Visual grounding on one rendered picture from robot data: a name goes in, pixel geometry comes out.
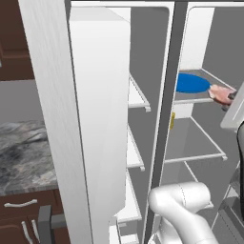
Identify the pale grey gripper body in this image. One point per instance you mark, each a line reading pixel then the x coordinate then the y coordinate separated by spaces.
pixel 235 109

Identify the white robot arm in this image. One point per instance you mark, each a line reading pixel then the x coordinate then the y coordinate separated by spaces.
pixel 182 209

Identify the pink raw steak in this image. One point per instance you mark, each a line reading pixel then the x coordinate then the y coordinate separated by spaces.
pixel 219 92

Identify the white open fridge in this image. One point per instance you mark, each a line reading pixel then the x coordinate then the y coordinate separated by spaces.
pixel 203 136

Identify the fridge door with bins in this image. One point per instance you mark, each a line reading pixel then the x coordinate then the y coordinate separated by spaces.
pixel 230 203

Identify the white fridge door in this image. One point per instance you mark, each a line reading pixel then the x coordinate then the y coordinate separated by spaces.
pixel 98 111

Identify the blue round plate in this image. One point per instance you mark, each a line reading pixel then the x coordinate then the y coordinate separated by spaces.
pixel 192 83

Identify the small yellow item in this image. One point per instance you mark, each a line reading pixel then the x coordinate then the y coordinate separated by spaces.
pixel 172 120

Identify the white freezer shelf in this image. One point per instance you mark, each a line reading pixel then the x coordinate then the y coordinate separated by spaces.
pixel 132 152
pixel 131 203
pixel 135 95

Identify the brown drawer front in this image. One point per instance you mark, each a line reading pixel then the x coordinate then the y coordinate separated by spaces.
pixel 47 203

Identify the brown cupboard door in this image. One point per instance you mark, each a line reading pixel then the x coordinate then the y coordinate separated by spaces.
pixel 11 233
pixel 63 236

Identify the brown wall cupboard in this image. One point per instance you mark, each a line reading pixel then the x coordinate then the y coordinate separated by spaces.
pixel 14 41

